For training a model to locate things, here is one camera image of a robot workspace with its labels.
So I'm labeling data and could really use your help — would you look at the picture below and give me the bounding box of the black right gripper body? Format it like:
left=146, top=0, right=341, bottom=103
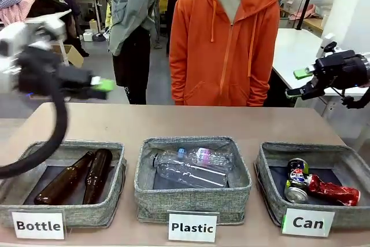
left=314, top=50, right=369, bottom=89

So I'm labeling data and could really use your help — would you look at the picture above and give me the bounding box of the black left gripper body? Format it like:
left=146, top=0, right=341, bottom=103
left=17, top=46, right=96, bottom=99

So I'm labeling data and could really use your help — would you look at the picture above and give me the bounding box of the crushed blue Pepsi can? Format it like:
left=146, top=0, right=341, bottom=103
left=284, top=157, right=310, bottom=204

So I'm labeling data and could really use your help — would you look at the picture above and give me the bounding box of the crushed red can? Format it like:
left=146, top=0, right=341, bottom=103
left=306, top=174, right=361, bottom=207

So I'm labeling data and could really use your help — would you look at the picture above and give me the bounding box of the grey fabric can basket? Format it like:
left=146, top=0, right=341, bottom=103
left=254, top=142, right=370, bottom=229

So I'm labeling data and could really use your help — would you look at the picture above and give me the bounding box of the grey fabric bottle basket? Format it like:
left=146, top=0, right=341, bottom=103
left=0, top=139, right=127, bottom=229

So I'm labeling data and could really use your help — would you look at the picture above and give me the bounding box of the white Can label sign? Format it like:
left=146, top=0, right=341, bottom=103
left=282, top=207, right=336, bottom=238

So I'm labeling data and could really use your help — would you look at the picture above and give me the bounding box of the grey fabric plastic basket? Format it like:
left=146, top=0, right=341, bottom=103
left=134, top=135, right=252, bottom=224

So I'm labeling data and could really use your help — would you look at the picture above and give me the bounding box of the white work table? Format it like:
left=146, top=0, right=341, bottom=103
left=271, top=27, right=370, bottom=99

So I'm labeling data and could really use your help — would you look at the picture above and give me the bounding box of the open cardboard box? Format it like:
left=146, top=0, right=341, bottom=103
left=53, top=43, right=84, bottom=68

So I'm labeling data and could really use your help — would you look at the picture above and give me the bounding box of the pink cloth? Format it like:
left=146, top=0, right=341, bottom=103
left=284, top=3, right=321, bottom=21

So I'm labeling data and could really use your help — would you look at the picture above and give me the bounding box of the person in grey jacket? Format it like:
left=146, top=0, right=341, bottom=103
left=108, top=0, right=162, bottom=105

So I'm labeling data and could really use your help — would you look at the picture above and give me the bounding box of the brown glass bottle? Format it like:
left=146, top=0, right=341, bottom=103
left=34, top=150, right=95, bottom=206
left=82, top=148, right=113, bottom=205

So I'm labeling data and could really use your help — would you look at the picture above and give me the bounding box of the person in orange hoodie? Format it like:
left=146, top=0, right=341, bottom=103
left=169, top=0, right=280, bottom=108

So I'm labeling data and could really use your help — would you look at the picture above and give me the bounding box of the clear bottle with blue cap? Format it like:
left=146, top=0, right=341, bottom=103
left=160, top=147, right=235, bottom=172

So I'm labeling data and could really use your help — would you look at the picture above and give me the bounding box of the clear plastic bottle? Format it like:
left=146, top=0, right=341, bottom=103
left=149, top=153, right=229, bottom=189

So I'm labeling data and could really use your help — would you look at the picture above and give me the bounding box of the white Bottle label sign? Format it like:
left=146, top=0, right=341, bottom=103
left=10, top=208, right=66, bottom=241

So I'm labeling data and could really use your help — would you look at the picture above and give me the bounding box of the white Plastic label sign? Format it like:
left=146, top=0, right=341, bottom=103
left=167, top=211, right=219, bottom=244

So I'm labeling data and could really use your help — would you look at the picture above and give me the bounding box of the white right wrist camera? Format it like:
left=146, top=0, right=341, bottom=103
left=316, top=33, right=338, bottom=58

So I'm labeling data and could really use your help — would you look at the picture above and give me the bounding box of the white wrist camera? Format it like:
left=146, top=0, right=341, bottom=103
left=316, top=33, right=338, bottom=58
left=25, top=9, right=73, bottom=41

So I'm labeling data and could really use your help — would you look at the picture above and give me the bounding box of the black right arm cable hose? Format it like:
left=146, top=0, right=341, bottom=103
left=339, top=84, right=370, bottom=110

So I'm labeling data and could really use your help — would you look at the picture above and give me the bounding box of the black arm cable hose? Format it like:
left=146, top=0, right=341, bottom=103
left=0, top=80, right=69, bottom=180
left=339, top=84, right=370, bottom=110

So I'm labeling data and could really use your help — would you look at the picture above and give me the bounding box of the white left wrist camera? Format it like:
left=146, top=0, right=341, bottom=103
left=25, top=9, right=73, bottom=41

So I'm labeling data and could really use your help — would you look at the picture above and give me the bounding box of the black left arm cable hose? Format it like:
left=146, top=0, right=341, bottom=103
left=0, top=80, right=69, bottom=180

